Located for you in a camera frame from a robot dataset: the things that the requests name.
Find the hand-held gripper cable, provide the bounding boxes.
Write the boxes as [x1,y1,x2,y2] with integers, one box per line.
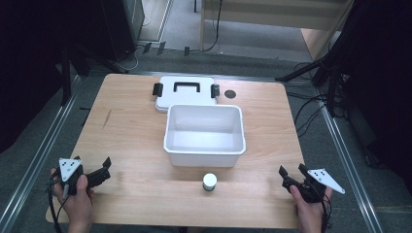
[320,193,333,233]
[47,179,67,233]

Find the aluminium floor rail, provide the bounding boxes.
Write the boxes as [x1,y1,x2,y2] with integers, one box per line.
[0,75,83,233]
[319,96,386,233]

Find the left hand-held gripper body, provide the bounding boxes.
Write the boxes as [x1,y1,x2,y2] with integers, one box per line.
[57,157,112,199]

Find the right hand-held gripper cable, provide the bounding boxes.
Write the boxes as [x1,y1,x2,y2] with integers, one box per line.
[320,193,333,233]

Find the person's left hand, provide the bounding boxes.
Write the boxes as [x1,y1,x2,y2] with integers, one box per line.
[51,167,95,225]

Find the black floor cables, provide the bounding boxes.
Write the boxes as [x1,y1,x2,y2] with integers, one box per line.
[286,62,349,140]

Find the small jar with white cap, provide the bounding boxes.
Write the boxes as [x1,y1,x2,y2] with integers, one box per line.
[201,173,219,192]

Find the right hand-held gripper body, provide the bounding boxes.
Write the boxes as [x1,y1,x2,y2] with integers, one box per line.
[281,167,347,205]

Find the black hanging cable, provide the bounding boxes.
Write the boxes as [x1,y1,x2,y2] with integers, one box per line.
[203,0,225,53]

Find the person's right hand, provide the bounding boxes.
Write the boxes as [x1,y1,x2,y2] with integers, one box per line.
[289,185,333,225]

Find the light wooden furniture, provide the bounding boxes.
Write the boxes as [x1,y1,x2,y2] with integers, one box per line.
[198,0,356,62]

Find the black metal stand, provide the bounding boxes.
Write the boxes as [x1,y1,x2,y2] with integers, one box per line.
[58,43,93,107]
[275,48,353,118]

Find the left hand-held gripper cable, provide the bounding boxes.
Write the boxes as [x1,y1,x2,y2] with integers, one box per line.
[47,179,67,233]

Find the white floor cable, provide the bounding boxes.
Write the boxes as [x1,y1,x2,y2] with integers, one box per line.
[111,14,154,73]

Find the white lid with black handle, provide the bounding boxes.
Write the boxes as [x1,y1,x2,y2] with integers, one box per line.
[152,76,222,114]

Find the white plastic storage box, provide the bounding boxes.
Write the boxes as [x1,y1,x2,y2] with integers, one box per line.
[162,103,247,169]

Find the dark cabinet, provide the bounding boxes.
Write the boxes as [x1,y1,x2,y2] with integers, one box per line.
[98,0,146,62]

